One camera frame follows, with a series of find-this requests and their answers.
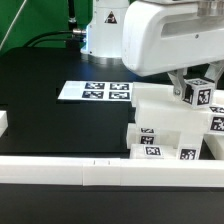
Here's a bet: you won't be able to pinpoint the white chair seat part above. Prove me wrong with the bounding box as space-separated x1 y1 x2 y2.
168 132 203 160

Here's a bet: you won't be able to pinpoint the white tagged cube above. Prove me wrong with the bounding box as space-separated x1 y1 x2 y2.
183 78 215 109

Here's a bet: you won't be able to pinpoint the black cables at base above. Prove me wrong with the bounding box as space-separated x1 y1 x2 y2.
22 28 88 48

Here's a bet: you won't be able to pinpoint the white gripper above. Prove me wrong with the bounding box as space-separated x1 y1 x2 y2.
122 0 224 98

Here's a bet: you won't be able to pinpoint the white chair back frame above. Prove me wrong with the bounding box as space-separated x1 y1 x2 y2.
131 82 224 135

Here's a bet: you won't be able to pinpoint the white left fence bar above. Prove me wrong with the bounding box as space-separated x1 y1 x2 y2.
0 110 8 137

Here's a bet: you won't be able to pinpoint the white fence bar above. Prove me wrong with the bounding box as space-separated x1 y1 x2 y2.
0 156 224 187
204 135 224 160
0 110 8 137

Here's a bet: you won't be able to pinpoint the white marker base sheet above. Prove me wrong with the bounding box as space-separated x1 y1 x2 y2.
58 81 133 101

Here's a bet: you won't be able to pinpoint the white right fence bar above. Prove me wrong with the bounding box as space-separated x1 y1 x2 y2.
204 135 224 160

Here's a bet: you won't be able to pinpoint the white front fence bar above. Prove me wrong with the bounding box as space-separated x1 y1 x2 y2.
0 156 224 187

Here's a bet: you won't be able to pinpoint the thin white cord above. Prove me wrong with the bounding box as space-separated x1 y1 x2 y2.
0 0 29 52

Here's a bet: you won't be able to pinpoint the black vertical pole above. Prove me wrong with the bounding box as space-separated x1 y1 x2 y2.
67 0 76 23

